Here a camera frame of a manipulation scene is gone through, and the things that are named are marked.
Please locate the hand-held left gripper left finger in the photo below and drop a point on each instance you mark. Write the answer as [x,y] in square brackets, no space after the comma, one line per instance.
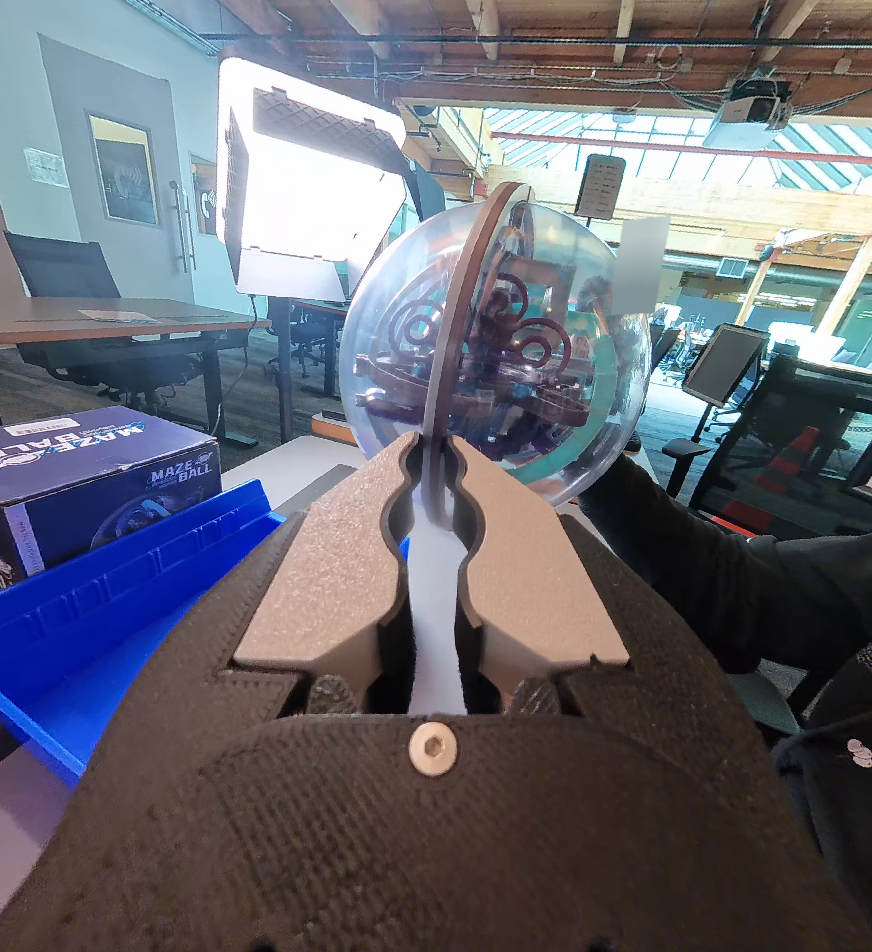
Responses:
[317,587]

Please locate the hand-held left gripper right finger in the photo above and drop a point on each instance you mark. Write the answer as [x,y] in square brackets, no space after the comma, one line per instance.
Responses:
[540,595]

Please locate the clear maze ball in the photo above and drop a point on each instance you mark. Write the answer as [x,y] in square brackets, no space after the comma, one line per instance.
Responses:
[592,312]

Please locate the person's right forearm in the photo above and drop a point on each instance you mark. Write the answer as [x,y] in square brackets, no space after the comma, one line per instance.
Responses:
[741,580]

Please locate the blue plastic bin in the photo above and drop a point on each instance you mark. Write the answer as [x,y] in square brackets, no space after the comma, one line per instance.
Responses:
[71,639]

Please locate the orange traffic cone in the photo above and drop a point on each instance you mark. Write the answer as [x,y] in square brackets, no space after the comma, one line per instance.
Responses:
[786,476]

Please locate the dark blue cardboard box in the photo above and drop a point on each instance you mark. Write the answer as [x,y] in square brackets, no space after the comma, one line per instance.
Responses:
[71,461]

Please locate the grey screen on stand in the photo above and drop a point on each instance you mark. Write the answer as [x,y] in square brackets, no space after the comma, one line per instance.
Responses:
[726,364]

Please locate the black mesh office chair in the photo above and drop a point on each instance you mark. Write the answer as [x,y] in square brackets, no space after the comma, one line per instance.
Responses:
[838,416]

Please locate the grey desk with orange edge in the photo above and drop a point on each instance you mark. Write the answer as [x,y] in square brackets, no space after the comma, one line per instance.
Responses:
[49,323]

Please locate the bright studio light panel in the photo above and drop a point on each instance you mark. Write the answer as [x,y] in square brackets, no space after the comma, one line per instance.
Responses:
[309,193]

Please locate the white ceiling box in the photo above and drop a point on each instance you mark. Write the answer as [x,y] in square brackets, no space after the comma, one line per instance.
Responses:
[748,115]

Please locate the framed wall picture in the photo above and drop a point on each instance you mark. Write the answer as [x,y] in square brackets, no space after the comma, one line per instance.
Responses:
[204,193]
[123,171]

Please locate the small white wall notice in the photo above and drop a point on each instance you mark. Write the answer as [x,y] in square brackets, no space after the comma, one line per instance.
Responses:
[45,167]

